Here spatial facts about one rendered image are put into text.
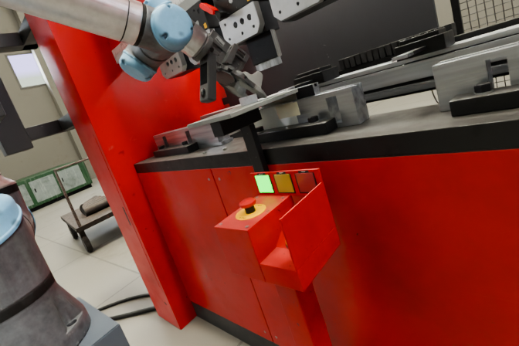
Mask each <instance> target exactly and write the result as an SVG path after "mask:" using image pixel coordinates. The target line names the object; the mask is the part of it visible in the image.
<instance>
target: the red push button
mask: <svg viewBox="0 0 519 346"><path fill-rule="evenodd" d="M255 204H256V199H255V198H245V199H243V200H242V201H241V202H240V203H239V207H240V208H241V209H245V211H246V214H250V213H253V212H255V208H254V205H255Z"/></svg>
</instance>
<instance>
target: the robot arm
mask: <svg viewBox="0 0 519 346"><path fill-rule="evenodd" d="M0 6H2V7H6V8H10V9H13V10H16V11H18V12H23V13H25V14H29V15H33V16H36V17H39V18H42V19H46V20H49V21H52V22H57V23H59V24H62V25H67V26H69V27H73V28H75V29H80V30H83V31H86V32H90V33H93V34H96V35H99V36H103V37H106V38H109V39H113V40H117V41H119V42H124V43H126V44H128V46H127V48H126V49H125V50H124V51H123V54H122V56H121V58H120V59H119V64H120V67H121V68H122V70H123V71H124V72H125V73H127V74H128V75H130V76H132V77H133V78H135V79H137V80H140V81H144V82H147V81H150V80H151V79H152V77H153V76H154V75H155V74H156V71H157V70H158V67H159V66H160V65H161V64H162V63H164V62H165V61H166V60H168V59H169V58H170V57H171V56H173V55H174V54H176V52H179V51H182V52H183V53H184V54H185V55H187V56H188V57H190V58H193V60H194V61H196V62H198V61H199V60H200V102H201V103H211V102H213V101H216V81H218V82H219V84H220V85H221V86H222V87H223V88H225V89H226V90H228V91H229V92H230V93H232V94H235V95H236V96H238V97H240V98H243V97H247V96H249V95H247V94H246V89H247V90H249V91H250V92H251V93H253V94H255V93H256V95H257V96H258V97H259V98H267V95H266V94H265V92H264V91H263V90H262V89H261V86H262V80H263V74H262V73H261V72H259V71H256V72H255V73H254V74H249V73H247V72H241V70H243V68H244V66H245V63H246V62H247V60H248V58H249V55H248V54H247V53H245V52H244V51H243V50H242V49H241V48H240V47H238V46H237V45H236V44H235V43H234V44H232V45H230V44H229V43H228V42H227V41H226V40H224V39H223V38H222V37H221V36H220V35H219V34H218V33H217V32H216V31H214V30H212V31H211V33H207V32H206V31H205V30H204V29H203V28H202V27H201V26H199V25H198V24H197V23H196V22H194V21H193V20H192V19H190V17H189V15H188V13H187V12H186V11H185V10H184V9H183V8H181V7H179V6H178V5H175V4H173V3H172V1H169V0H145V1H144V3H142V2H139V1H136V0H0ZM238 49H239V50H241V51H242V52H243V53H244V54H245V55H243V54H242V53H241V52H240V51H239V50H238ZM35 234H36V221H35V218H34V215H33V214H32V212H31V211H30V209H29V208H28V207H27V206H26V204H25V201H24V199H23V197H22V194H21V192H20V190H19V187H18V185H17V183H16V181H14V180H12V179H9V178H5V177H3V176H2V175H1V173H0V346H78V345H79V343H80V342H81V341H82V340H83V338H84V337H85V335H86V334H87V332H88V330H89V328H90V322H91V319H90V315H89V314H88V312H87V309H86V308H85V307H84V305H83V304H82V303H81V302H79V301H78V300H77V299H76V298H75V297H74V296H73V295H71V294H70V293H69V292H68V291H66V290H65V289H64V288H62V287H61V286H60V285H59V284H58V283H57V282H56V280H55V278H54V276H53V274H52V272H51V270H50V268H49V266H48V264H47V262H46V261H45V259H44V257H43V255H42V253H41V251H40V249H39V247H38V245H37V243H36V240H35Z"/></svg>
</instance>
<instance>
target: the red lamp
mask: <svg viewBox="0 0 519 346"><path fill-rule="evenodd" d="M295 175H296V178H297V183H298V185H299V188H300V192H310V191H311V190H313V189H314V188H315V187H316V183H315V180H314V176H313V173H301V174H295Z"/></svg>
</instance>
